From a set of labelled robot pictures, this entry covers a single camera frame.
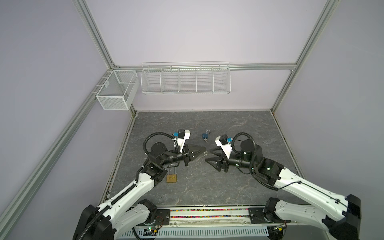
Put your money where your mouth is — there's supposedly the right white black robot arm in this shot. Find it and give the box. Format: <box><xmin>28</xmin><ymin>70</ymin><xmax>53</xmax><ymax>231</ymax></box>
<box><xmin>206</xmin><ymin>139</ymin><xmax>362</xmax><ymax>240</ymax></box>

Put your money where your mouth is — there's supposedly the black corrugated left cable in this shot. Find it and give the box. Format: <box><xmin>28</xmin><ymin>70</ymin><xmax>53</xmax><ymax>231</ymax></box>
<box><xmin>76</xmin><ymin>131</ymin><xmax>181</xmax><ymax>240</ymax></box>

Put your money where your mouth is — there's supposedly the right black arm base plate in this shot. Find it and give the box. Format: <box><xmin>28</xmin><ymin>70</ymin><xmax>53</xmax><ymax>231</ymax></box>
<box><xmin>248</xmin><ymin>207</ymin><xmax>285</xmax><ymax>224</ymax></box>

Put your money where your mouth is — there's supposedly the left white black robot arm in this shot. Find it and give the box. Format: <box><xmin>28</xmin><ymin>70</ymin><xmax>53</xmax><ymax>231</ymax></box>
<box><xmin>73</xmin><ymin>142</ymin><xmax>206</xmax><ymax>240</ymax></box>

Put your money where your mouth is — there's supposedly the aluminium front rail frame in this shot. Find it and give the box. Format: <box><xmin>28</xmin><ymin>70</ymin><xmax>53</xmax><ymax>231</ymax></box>
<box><xmin>82</xmin><ymin>204</ymin><xmax>337</xmax><ymax>230</ymax></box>

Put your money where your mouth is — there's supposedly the white vented cable duct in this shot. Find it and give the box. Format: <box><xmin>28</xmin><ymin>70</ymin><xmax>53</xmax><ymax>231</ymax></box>
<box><xmin>135</xmin><ymin>226</ymin><xmax>269</xmax><ymax>240</ymax></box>

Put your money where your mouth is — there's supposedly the white mesh box basket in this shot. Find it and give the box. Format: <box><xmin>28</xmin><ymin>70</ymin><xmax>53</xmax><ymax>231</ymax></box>
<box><xmin>96</xmin><ymin>70</ymin><xmax>140</xmax><ymax>111</ymax></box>

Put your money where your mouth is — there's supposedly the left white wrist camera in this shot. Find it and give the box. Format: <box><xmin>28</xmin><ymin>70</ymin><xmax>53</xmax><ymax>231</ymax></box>
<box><xmin>173</xmin><ymin>129</ymin><xmax>191</xmax><ymax>153</ymax></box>

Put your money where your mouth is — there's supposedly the white wire shelf basket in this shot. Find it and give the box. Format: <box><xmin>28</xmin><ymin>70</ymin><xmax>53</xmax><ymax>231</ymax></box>
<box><xmin>141</xmin><ymin>62</ymin><xmax>232</xmax><ymax>95</ymax></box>

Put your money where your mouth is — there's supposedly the black corrugated cable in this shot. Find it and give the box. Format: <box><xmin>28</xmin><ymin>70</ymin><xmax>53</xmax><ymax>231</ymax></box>
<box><xmin>230</xmin><ymin>132</ymin><xmax>277</xmax><ymax>191</ymax></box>
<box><xmin>76</xmin><ymin>131</ymin><xmax>181</xmax><ymax>240</ymax></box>

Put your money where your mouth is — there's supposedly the blue padlock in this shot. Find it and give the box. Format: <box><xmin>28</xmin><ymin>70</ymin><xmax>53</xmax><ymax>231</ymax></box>
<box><xmin>202</xmin><ymin>130</ymin><xmax>211</xmax><ymax>140</ymax></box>

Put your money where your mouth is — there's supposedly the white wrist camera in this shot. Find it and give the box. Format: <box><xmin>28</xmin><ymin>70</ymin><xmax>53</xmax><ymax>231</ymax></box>
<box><xmin>173</xmin><ymin>129</ymin><xmax>191</xmax><ymax>153</ymax></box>
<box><xmin>215</xmin><ymin>135</ymin><xmax>233</xmax><ymax>159</ymax></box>

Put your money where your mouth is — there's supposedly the black corrugated right cable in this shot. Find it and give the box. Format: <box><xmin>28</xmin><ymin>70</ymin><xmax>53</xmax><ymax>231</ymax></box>
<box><xmin>230</xmin><ymin>132</ymin><xmax>277</xmax><ymax>191</ymax></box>

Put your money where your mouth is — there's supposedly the brass padlock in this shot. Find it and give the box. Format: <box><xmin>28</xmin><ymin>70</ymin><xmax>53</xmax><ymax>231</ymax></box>
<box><xmin>166</xmin><ymin>167</ymin><xmax>177</xmax><ymax>184</ymax></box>

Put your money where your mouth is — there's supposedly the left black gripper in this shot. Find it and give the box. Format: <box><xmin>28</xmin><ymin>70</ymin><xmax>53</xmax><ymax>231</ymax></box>
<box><xmin>160</xmin><ymin>143</ymin><xmax>205</xmax><ymax>167</ymax></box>

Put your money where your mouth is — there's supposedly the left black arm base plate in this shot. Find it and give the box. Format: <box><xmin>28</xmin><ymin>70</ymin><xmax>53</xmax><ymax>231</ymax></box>
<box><xmin>140</xmin><ymin>209</ymin><xmax>171</xmax><ymax>226</ymax></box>

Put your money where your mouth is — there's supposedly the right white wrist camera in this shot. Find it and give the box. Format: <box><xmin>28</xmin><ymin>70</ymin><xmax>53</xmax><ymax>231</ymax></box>
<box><xmin>215</xmin><ymin>135</ymin><xmax>233</xmax><ymax>159</ymax></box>

